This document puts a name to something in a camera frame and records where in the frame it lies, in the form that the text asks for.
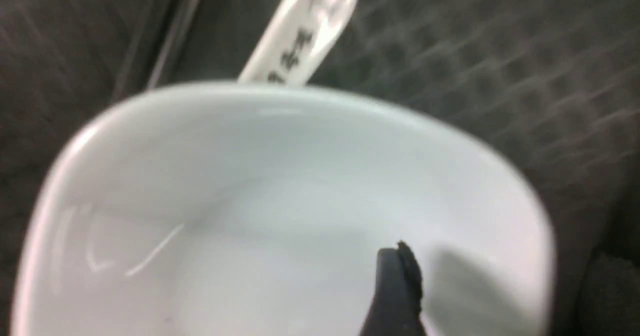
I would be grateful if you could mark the black plastic serving tray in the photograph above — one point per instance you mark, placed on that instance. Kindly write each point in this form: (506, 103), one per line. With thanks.
(552, 84)

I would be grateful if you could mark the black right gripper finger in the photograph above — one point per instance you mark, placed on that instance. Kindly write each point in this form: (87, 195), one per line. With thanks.
(396, 305)

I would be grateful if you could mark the white square side dish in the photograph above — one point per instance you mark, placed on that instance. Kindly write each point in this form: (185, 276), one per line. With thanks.
(228, 209)

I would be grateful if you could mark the white ceramic soup spoon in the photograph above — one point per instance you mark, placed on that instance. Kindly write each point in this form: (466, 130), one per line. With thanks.
(297, 40)

